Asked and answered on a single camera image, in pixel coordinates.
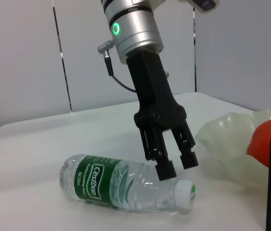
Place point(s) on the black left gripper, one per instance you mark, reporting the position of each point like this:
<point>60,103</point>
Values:
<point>152,91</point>

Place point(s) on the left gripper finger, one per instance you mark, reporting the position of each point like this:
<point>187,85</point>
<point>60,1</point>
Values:
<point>189,160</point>
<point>165,170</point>

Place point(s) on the green glass fruit plate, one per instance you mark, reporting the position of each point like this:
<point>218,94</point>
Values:
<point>222,149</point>

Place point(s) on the clear water bottle green label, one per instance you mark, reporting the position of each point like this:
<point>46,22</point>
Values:
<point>92,180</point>

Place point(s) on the red pepper toy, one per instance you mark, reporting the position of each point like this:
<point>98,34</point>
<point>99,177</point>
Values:
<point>270,137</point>

